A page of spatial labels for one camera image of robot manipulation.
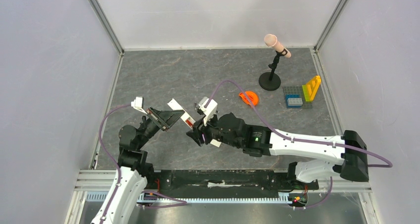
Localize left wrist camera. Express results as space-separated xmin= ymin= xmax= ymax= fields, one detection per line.
xmin=131 ymin=96 xmax=147 ymax=114

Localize blue lego brick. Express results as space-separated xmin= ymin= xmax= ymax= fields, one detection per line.
xmin=285 ymin=95 xmax=303 ymax=108

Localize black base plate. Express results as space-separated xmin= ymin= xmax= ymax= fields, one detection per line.
xmin=146 ymin=169 xmax=319 ymax=199

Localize orange plastic basket piece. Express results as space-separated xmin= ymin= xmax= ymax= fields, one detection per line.
xmin=239 ymin=91 xmax=260 ymax=107

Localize pink microphone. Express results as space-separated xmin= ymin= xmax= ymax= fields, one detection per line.
xmin=263 ymin=34 xmax=291 ymax=58

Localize green lego brick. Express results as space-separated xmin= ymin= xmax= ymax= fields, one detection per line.
xmin=302 ymin=84 xmax=315 ymax=102

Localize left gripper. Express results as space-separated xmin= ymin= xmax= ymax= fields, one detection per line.
xmin=136 ymin=106 xmax=184 ymax=149

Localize yellow lego piece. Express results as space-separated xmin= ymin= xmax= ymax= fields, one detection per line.
xmin=306 ymin=75 xmax=321 ymax=102

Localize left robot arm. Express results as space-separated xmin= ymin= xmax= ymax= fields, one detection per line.
xmin=91 ymin=108 xmax=185 ymax=224

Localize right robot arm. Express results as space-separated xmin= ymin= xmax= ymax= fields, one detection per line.
xmin=186 ymin=113 xmax=369 ymax=188

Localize white cable duct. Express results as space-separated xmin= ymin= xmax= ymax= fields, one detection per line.
xmin=86 ymin=191 xmax=293 ymax=205

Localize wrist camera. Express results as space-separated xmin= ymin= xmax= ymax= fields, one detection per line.
xmin=197 ymin=97 xmax=218 ymax=126
xmin=131 ymin=96 xmax=147 ymax=114

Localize white remote control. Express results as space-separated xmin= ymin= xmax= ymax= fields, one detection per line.
xmin=167 ymin=98 xmax=196 ymax=129

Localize purple cable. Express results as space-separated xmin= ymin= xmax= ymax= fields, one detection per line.
xmin=204 ymin=80 xmax=393 ymax=168
xmin=98 ymin=104 xmax=135 ymax=224

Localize black microphone stand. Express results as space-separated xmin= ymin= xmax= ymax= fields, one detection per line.
xmin=259 ymin=52 xmax=282 ymax=91

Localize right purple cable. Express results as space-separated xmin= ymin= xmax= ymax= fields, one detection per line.
xmin=204 ymin=80 xmax=393 ymax=168

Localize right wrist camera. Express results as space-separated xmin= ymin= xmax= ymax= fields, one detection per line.
xmin=197 ymin=97 xmax=218 ymax=126

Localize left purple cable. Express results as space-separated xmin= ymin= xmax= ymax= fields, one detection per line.
xmin=98 ymin=104 xmax=135 ymax=224

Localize grey lego baseplate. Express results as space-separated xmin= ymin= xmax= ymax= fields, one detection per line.
xmin=282 ymin=86 xmax=313 ymax=109

